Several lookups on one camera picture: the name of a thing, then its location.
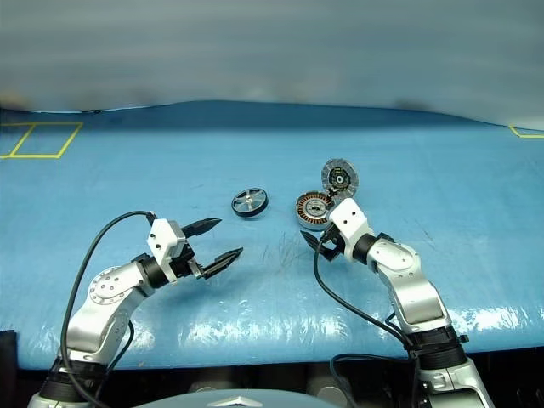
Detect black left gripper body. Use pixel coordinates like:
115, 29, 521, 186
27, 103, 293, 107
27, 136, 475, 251
176, 245, 207, 281

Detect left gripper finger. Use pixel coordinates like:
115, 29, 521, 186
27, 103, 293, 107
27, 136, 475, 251
180, 217, 224, 239
199, 246, 245, 281

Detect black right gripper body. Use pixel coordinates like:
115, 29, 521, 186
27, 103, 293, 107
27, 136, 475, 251
320, 224, 348, 262

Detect motor stator with copper windings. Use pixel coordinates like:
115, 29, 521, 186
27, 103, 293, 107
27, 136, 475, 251
295, 190, 333, 232

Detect grey disc with black hub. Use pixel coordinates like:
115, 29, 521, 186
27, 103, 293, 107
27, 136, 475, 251
320, 158, 360, 200

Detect blue table cover sheet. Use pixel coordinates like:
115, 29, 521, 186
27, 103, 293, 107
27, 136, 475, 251
0, 100, 544, 371

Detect dark rounded shape under table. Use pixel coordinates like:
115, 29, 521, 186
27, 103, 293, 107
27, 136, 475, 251
305, 369, 345, 396
186, 373, 226, 394

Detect grey robot torso shell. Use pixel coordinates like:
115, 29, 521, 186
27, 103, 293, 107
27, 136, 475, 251
131, 388, 315, 408

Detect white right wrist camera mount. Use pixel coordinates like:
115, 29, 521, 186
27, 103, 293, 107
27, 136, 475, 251
326, 197, 377, 261

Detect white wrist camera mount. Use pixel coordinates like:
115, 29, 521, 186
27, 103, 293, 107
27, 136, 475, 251
326, 197, 377, 261
146, 218, 189, 284

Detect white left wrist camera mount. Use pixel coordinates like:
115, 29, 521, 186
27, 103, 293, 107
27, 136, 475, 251
146, 218, 189, 284

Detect black round rotor cap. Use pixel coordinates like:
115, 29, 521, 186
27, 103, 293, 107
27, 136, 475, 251
230, 188, 270, 220

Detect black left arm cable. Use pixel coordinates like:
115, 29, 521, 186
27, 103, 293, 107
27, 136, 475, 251
60, 211, 156, 408

